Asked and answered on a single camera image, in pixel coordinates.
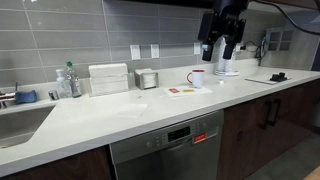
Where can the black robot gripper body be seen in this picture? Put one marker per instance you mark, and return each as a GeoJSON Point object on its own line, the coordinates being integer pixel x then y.
{"type": "Point", "coordinates": [223, 20]}

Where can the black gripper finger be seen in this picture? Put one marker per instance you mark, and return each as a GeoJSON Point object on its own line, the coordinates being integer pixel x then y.
{"type": "Point", "coordinates": [207, 52]}
{"type": "Point", "coordinates": [228, 51]}

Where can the white round cup tray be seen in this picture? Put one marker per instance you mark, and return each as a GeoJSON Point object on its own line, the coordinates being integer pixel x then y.
{"type": "Point", "coordinates": [221, 72]}

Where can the white mug with red rim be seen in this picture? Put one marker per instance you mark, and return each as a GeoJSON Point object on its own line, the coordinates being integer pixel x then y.
{"type": "Point", "coordinates": [195, 78]}

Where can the white flat board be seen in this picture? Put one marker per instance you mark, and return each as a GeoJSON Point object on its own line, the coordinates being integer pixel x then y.
{"type": "Point", "coordinates": [265, 80]}

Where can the black object on board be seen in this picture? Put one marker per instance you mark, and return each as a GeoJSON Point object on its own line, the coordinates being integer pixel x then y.
{"type": "Point", "coordinates": [278, 77]}

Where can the dark wood cabinet doors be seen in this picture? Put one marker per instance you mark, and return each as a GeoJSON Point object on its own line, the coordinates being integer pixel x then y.
{"type": "Point", "coordinates": [257, 131]}

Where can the stainless steel dishwasher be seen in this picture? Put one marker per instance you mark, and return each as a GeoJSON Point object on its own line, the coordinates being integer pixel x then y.
{"type": "Point", "coordinates": [188, 150]}

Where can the clear plastic water bottle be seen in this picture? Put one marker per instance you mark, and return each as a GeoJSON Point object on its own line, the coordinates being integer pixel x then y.
{"type": "Point", "coordinates": [73, 79]}

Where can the clear soap dispenser bottle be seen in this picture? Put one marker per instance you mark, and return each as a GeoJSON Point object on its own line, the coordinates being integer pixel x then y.
{"type": "Point", "coordinates": [63, 84]}

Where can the small metal cup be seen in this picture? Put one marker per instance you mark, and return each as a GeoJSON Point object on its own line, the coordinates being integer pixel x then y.
{"type": "Point", "coordinates": [53, 94]}

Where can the blue sponge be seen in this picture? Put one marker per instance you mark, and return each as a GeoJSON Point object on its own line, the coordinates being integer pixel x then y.
{"type": "Point", "coordinates": [25, 97]}

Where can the white wall outlet right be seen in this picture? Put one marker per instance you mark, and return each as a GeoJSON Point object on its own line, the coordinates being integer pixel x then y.
{"type": "Point", "coordinates": [197, 48]}

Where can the white wall outlet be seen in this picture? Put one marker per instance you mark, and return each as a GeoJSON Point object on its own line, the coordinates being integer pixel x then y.
{"type": "Point", "coordinates": [155, 51]}
{"type": "Point", "coordinates": [135, 52]}
{"type": "Point", "coordinates": [197, 48]}

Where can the grey wall panel box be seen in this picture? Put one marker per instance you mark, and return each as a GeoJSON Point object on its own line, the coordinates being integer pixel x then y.
{"type": "Point", "coordinates": [278, 39]}

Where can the white wall outlet middle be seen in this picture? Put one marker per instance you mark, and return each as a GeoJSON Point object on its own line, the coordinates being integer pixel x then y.
{"type": "Point", "coordinates": [155, 51]}

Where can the white wall outlet left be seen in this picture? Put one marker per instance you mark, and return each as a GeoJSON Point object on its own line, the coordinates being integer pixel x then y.
{"type": "Point", "coordinates": [135, 52]}

